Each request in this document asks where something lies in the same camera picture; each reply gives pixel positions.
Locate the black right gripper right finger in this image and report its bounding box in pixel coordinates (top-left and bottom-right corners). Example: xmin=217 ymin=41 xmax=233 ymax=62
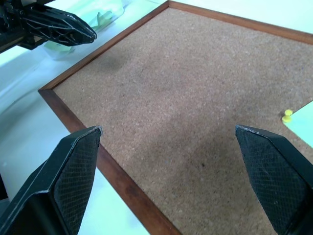
xmin=235 ymin=124 xmax=313 ymax=235

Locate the clear plastic container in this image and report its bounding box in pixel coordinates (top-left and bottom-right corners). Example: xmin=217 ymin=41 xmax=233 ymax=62
xmin=43 ymin=0 xmax=128 ymax=61

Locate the yellow push pin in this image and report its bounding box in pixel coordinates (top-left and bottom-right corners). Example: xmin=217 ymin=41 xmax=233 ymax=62
xmin=281 ymin=109 xmax=294 ymax=123

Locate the cork board with wooden frame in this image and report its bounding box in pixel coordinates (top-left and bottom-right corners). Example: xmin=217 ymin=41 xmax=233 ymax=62
xmin=38 ymin=0 xmax=313 ymax=235

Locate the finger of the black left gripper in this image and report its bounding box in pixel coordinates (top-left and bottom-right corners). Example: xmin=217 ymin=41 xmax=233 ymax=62
xmin=24 ymin=16 xmax=95 ymax=47
xmin=28 ymin=5 xmax=97 ymax=40

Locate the light green paper sheet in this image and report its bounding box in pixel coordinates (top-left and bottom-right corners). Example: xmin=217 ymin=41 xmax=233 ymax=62
xmin=283 ymin=100 xmax=313 ymax=148

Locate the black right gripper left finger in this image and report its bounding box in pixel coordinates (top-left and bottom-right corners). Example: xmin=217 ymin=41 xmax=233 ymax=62
xmin=0 ymin=125 xmax=103 ymax=235

